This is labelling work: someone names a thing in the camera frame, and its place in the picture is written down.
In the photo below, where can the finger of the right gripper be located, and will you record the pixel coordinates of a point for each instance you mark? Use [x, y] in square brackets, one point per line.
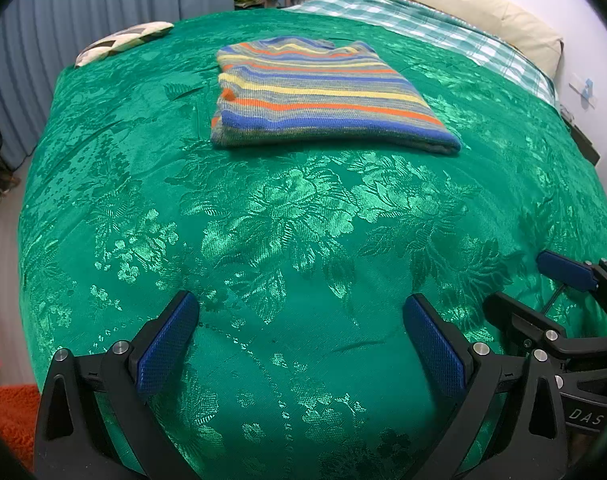
[528, 329]
[580, 276]

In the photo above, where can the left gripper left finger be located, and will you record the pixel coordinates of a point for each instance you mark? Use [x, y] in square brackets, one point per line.
[71, 437]

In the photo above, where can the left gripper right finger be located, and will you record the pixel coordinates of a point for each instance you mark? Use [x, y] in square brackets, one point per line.
[529, 440]

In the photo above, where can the striped knit sweater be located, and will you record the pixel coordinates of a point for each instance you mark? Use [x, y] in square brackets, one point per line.
[293, 89]

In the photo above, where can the orange fluffy rug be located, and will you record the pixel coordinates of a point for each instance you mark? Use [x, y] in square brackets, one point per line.
[18, 414]

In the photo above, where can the wooden nightstand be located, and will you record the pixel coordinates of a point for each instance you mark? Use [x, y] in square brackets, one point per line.
[584, 144]

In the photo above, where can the green checkered sheet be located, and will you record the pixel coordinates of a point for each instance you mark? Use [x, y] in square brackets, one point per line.
[415, 20]

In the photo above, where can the green floral bedspread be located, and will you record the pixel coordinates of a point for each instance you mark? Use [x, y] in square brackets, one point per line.
[301, 258]

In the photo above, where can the patterned folded cloth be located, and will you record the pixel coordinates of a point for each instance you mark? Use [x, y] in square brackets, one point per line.
[121, 41]

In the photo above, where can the blue-grey curtain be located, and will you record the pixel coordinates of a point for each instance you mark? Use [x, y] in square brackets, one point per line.
[39, 38]

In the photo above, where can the blue wall hook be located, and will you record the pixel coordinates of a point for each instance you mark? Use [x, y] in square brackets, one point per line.
[584, 88]

